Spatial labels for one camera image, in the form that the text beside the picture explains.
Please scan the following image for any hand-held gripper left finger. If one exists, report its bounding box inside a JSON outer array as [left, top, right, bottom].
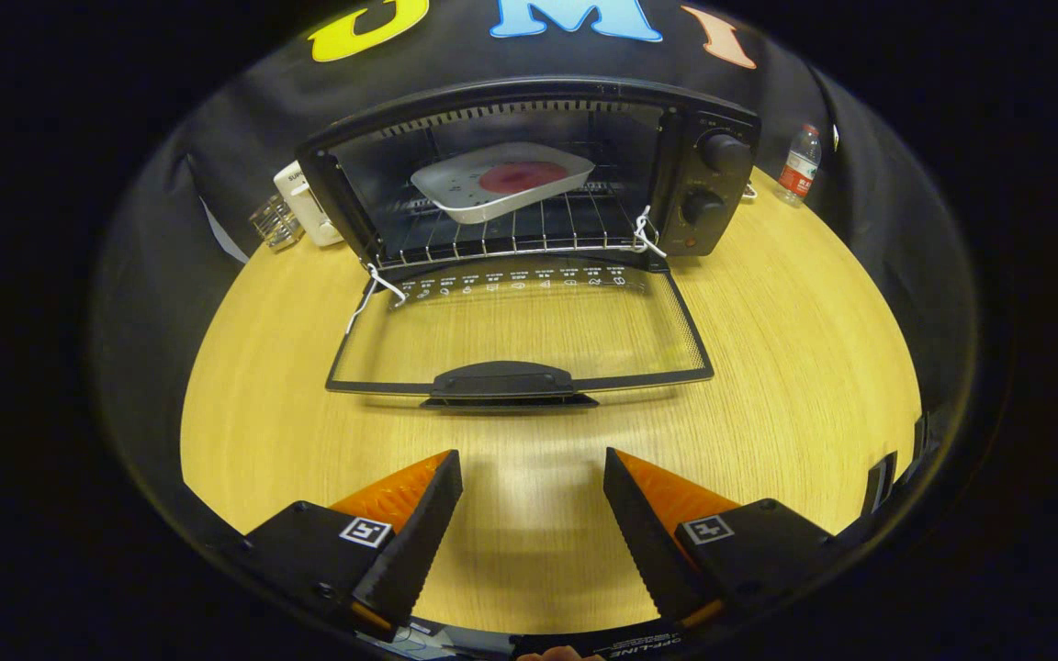
[[235, 448, 464, 644]]

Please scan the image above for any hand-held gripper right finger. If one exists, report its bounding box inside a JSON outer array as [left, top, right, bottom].
[[602, 447, 838, 634]]

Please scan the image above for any white square plate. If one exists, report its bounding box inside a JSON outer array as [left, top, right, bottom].
[[410, 141, 596, 226]]

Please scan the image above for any black toaster oven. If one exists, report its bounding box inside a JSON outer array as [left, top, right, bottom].
[[298, 76, 762, 409]]

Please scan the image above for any round pink meat slice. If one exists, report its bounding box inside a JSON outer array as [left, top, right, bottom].
[[478, 162, 570, 195]]

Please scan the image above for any white pop-up toaster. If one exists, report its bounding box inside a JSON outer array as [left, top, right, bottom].
[[273, 161, 346, 249]]

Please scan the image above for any black table clamp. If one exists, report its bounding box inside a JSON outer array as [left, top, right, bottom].
[[862, 450, 899, 517]]

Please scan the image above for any clear water bottle red label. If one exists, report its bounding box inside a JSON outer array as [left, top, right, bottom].
[[776, 124, 822, 207]]

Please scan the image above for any black backdrop cloth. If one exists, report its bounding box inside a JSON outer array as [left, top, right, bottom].
[[93, 0, 980, 552]]

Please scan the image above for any wire mesh pen holder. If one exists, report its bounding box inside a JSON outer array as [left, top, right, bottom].
[[249, 193, 306, 253]]

